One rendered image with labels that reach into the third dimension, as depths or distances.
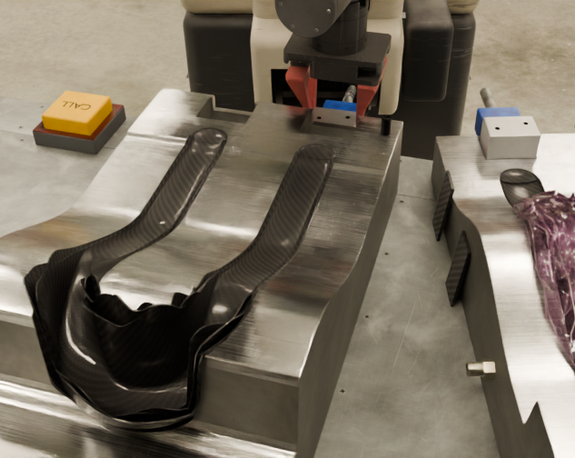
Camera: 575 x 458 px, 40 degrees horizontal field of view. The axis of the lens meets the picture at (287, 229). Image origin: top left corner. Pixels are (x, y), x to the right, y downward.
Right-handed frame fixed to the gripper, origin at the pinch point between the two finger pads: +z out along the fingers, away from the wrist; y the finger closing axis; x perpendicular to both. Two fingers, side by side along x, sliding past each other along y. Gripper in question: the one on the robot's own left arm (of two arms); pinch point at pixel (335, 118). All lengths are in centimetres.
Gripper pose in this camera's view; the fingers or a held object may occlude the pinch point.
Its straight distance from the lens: 88.5
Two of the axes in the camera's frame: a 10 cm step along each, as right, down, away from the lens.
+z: 0.1, 7.6, 6.5
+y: 9.7, 1.6, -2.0
